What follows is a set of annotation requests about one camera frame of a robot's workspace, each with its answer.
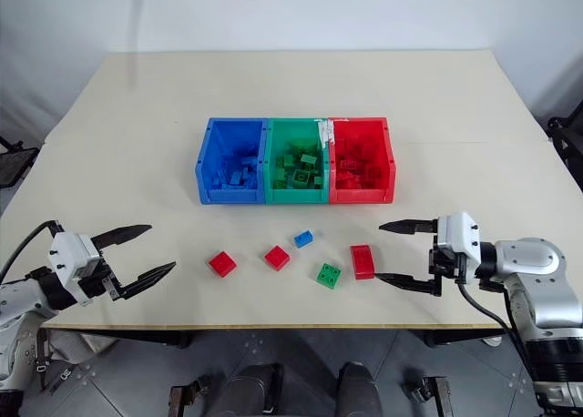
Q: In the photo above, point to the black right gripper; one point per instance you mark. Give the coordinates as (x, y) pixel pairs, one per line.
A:
(444, 260)

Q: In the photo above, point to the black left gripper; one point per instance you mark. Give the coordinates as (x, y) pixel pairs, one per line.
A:
(98, 282)

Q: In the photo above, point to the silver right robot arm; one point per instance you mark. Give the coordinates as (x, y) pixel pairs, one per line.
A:
(542, 280)

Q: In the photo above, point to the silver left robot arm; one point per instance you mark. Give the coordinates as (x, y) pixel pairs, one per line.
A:
(27, 298)

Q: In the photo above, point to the long red toy brick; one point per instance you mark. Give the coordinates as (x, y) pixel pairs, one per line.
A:
(363, 262)

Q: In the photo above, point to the green four-stud toy brick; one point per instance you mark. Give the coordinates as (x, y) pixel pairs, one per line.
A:
(329, 276)

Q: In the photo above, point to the red plastic bin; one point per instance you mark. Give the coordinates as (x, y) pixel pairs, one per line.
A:
(387, 171)

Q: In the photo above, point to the small red toy brick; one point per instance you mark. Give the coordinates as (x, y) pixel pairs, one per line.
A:
(278, 257)
(223, 264)

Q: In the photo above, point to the black table foot bar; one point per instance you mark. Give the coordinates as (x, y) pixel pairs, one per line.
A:
(155, 339)
(460, 337)

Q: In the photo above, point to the small blue toy brick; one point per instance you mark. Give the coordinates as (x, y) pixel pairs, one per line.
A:
(303, 239)

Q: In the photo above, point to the blue plastic bin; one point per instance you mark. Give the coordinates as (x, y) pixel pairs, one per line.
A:
(214, 162)

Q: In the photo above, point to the dark rounded shape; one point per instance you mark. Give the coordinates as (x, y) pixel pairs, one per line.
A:
(252, 389)
(360, 389)

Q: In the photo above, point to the green plastic bin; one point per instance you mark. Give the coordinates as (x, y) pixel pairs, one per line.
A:
(273, 196)

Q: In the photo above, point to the black mesh chair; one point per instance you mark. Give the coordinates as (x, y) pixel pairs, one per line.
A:
(16, 164)

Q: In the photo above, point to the black metal stand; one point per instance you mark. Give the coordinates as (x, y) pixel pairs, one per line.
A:
(567, 139)

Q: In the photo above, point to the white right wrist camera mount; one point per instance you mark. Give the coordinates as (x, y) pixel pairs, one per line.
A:
(460, 239)

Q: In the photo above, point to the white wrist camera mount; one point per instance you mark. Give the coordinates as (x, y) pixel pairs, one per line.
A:
(460, 239)
(68, 251)

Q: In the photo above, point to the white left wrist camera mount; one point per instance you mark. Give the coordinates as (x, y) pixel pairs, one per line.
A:
(68, 251)

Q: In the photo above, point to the rusty metal frame bracket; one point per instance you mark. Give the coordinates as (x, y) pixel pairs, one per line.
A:
(187, 396)
(430, 394)

